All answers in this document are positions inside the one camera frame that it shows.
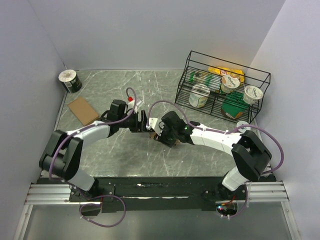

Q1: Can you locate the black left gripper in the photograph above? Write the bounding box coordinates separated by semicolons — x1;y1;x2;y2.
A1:
117;109;148;133

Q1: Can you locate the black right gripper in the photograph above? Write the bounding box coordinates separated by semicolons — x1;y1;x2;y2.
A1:
154;122;178;149

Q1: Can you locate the brown cardboard box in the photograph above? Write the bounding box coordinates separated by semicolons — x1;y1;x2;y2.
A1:
67;97;99;126
151;133;180;148

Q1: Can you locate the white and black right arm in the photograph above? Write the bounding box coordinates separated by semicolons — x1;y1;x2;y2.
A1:
155;111;272;200

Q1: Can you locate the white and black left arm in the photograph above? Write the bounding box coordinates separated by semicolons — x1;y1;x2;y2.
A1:
39;97;147;201

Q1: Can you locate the folded brown cardboard box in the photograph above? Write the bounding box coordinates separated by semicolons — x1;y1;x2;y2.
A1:
67;97;99;126

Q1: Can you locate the white green cup lower shelf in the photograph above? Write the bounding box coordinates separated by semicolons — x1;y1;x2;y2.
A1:
188;83;210;108

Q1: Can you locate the green white packet in rack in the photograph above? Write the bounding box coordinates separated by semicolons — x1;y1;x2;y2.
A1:
188;71;221;92

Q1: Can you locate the dark green noodle cup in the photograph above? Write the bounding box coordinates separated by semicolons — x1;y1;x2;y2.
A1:
58;69;82;93

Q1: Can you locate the green snack packet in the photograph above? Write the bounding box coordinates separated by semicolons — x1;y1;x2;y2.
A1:
221;91;250;119

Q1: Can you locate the purple yogurt cup on table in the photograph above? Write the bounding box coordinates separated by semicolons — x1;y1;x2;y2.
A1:
236;120;251;132

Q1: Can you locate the yogurt cup upper middle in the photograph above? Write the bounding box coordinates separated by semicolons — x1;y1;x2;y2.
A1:
221;74;240;94

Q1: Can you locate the yellow snack bag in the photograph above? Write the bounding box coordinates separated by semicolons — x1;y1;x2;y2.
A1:
208;66;245;83

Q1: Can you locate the yogurt cup upper right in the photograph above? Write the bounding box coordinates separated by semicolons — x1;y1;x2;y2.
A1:
242;85;264;105

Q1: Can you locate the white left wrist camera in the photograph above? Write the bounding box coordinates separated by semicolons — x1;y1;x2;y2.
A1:
127;96;144;112

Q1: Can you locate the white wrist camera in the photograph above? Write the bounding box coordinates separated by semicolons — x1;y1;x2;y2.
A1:
127;96;144;112
146;117;162;136

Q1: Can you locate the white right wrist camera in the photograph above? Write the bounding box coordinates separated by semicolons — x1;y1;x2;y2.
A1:
146;117;162;136

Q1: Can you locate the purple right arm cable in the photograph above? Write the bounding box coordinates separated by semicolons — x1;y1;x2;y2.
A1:
147;100;285;221

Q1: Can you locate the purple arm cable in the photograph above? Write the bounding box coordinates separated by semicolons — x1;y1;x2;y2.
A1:
147;100;285;221
48;87;138;228

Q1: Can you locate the black wire rack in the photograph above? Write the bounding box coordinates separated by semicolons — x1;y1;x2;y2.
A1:
174;50;271;124

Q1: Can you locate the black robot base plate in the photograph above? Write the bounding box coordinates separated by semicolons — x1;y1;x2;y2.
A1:
37;176;276;214

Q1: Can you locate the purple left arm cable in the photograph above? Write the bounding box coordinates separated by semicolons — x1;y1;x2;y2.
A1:
48;87;138;228

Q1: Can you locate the aluminium frame rail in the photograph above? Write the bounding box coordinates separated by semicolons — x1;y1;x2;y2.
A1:
24;182;289;205

